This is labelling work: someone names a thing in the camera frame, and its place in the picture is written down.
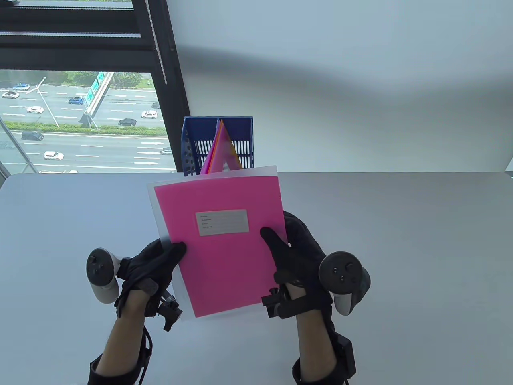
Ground right grey tracking controller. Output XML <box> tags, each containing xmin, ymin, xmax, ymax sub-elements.
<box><xmin>319</xmin><ymin>251</ymin><xmax>371</xmax><ymax>316</ymax></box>

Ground pink L-shaped folder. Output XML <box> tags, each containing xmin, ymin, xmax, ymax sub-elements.
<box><xmin>216</xmin><ymin>120</ymin><xmax>243</xmax><ymax>173</ymax></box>
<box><xmin>200</xmin><ymin>120</ymin><xmax>225</xmax><ymax>174</ymax></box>

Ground highway sign gantry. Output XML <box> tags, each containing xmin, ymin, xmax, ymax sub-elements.
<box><xmin>79</xmin><ymin>71</ymin><xmax>115</xmax><ymax>130</ymax></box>

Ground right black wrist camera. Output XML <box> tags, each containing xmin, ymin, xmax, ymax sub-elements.
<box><xmin>261</xmin><ymin>287</ymin><xmax>292</xmax><ymax>319</ymax></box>

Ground left grey tracking controller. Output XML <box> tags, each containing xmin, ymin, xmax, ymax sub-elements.
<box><xmin>86</xmin><ymin>248</ymin><xmax>121</xmax><ymax>306</ymax></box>

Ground white bead chain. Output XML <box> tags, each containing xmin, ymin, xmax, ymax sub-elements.
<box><xmin>145</xmin><ymin>0</ymin><xmax>168</xmax><ymax>85</ymax></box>

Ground left black cable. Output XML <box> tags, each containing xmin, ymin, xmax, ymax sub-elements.
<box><xmin>138</xmin><ymin>327</ymin><xmax>153</xmax><ymax>385</ymax></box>

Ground person's left forearm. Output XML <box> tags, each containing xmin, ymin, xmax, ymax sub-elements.
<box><xmin>94</xmin><ymin>289</ymin><xmax>148</xmax><ymax>377</ymax></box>

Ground person's right hand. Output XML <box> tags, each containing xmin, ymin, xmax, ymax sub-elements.
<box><xmin>260</xmin><ymin>211</ymin><xmax>334</xmax><ymax>312</ymax></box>

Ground clear L-shaped folder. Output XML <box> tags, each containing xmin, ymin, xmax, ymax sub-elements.
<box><xmin>147</xmin><ymin>165</ymin><xmax>289</xmax><ymax>321</ymax></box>

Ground black forearm sensor box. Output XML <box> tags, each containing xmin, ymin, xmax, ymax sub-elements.
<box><xmin>335</xmin><ymin>333</ymin><xmax>357</xmax><ymax>377</ymax></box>

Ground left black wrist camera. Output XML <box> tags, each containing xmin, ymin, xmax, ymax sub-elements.
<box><xmin>154</xmin><ymin>291</ymin><xmax>183</xmax><ymax>332</ymax></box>

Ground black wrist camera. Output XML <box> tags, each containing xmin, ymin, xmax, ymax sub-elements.
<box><xmin>261</xmin><ymin>287</ymin><xmax>292</xmax><ymax>319</ymax></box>
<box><xmin>154</xmin><ymin>291</ymin><xmax>183</xmax><ymax>332</ymax></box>

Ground person's left hand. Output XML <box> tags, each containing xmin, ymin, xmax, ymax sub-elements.
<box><xmin>114</xmin><ymin>237</ymin><xmax>188</xmax><ymax>318</ymax></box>

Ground blue plastic file organizer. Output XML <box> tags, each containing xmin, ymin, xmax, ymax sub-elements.
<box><xmin>182</xmin><ymin>116</ymin><xmax>254</xmax><ymax>177</ymax></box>

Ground pink cardstock sheet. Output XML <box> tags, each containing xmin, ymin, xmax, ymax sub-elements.
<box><xmin>154</xmin><ymin>175</ymin><xmax>288</xmax><ymax>318</ymax></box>

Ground grey tracking controller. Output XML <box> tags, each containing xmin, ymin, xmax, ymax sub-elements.
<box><xmin>86</xmin><ymin>248</ymin><xmax>121</xmax><ymax>306</ymax></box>
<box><xmin>319</xmin><ymin>251</ymin><xmax>371</xmax><ymax>316</ymax></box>

